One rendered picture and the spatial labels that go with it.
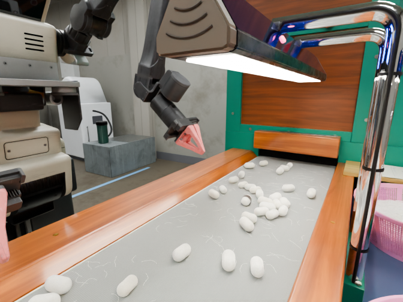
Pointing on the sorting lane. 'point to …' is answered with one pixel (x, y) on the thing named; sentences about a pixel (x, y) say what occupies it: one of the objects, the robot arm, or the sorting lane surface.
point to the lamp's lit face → (229, 62)
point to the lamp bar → (231, 36)
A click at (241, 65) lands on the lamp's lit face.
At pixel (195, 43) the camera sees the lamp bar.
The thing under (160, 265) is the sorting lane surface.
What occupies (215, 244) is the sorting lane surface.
